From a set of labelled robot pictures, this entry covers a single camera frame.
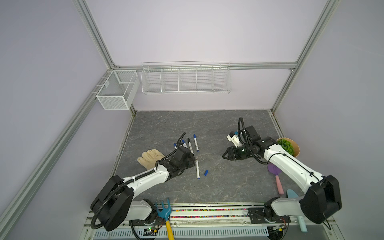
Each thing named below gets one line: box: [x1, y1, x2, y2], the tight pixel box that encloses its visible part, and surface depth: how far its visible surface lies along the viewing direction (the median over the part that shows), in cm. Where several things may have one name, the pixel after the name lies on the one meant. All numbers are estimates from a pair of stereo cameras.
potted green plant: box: [277, 138, 295, 156], surface depth 88 cm
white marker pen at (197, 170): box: [196, 159, 200, 180], surface depth 90 cm
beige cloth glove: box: [137, 148, 166, 170], surface depth 97 cm
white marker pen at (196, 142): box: [193, 134, 199, 152], surface depth 104 cm
